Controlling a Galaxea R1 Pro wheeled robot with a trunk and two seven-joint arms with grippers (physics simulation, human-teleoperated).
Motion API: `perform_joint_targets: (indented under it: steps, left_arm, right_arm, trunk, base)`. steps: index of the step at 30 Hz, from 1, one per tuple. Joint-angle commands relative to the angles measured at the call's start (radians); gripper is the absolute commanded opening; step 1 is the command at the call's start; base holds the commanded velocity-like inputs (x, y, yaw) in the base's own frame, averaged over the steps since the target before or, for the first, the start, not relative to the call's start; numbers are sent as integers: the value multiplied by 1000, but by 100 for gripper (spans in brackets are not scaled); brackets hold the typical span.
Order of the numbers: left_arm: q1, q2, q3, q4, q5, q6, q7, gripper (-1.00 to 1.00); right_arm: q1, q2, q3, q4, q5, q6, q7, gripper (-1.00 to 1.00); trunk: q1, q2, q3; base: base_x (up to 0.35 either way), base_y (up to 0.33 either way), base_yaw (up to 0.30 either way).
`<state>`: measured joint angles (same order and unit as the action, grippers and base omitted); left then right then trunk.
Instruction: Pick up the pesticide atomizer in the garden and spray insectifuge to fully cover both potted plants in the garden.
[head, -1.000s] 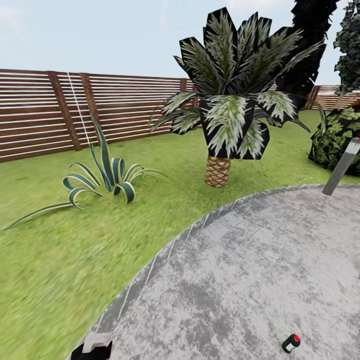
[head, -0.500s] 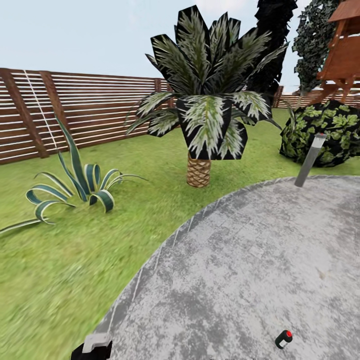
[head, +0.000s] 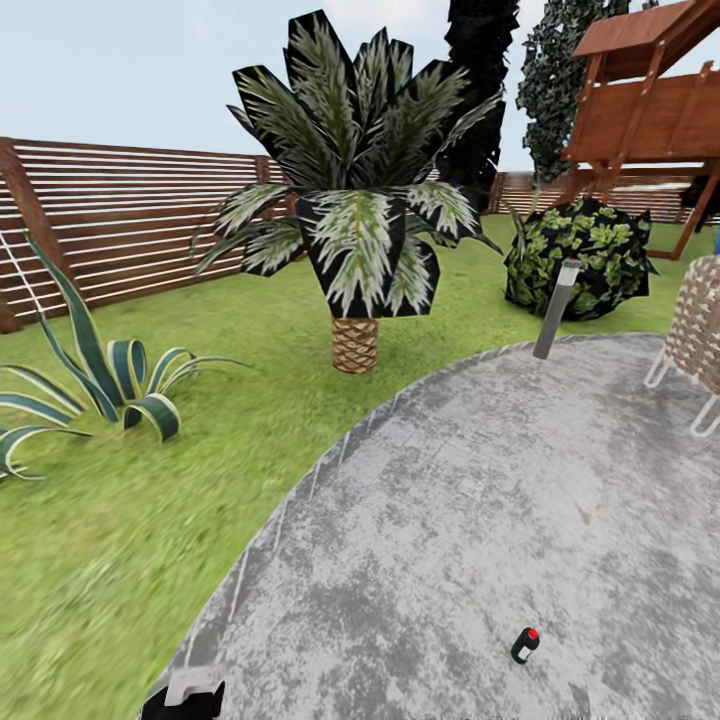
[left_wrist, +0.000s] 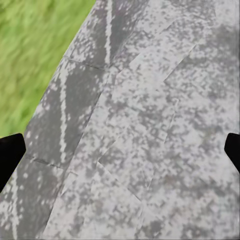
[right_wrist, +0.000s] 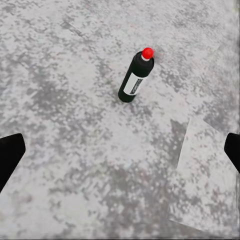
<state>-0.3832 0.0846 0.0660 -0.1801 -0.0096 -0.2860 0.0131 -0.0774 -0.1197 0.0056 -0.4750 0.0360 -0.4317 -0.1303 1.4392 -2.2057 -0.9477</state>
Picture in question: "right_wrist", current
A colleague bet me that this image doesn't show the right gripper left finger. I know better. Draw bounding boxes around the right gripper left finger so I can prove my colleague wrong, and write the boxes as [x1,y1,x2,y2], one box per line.
[0,133,26,193]

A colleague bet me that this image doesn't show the insectifuge atomizer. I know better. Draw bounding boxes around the insectifuge atomizer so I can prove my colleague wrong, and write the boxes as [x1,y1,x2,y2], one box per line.
[118,47,161,103]

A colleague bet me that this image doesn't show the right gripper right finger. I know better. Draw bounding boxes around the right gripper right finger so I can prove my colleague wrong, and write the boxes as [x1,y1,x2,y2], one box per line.
[224,132,240,172]

